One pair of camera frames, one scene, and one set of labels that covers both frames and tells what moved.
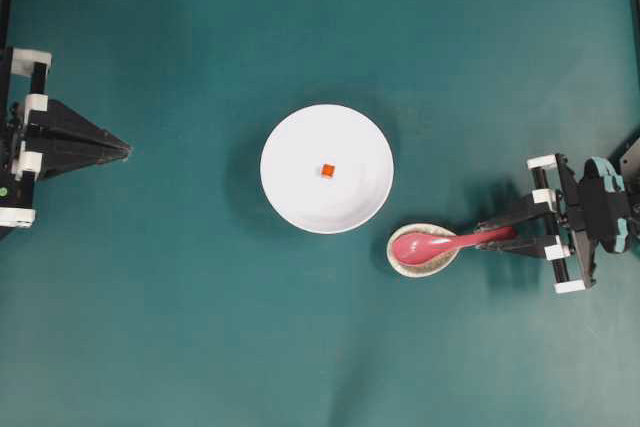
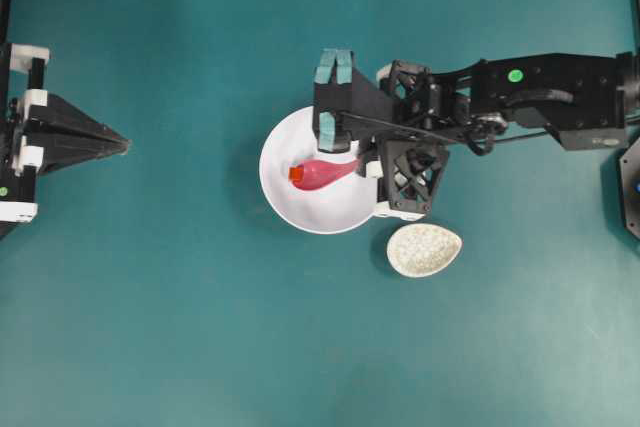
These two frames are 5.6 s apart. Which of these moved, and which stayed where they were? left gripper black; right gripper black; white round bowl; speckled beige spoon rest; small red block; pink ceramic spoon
Moved: small red block; right gripper black; pink ceramic spoon
Stayed: speckled beige spoon rest; left gripper black; white round bowl
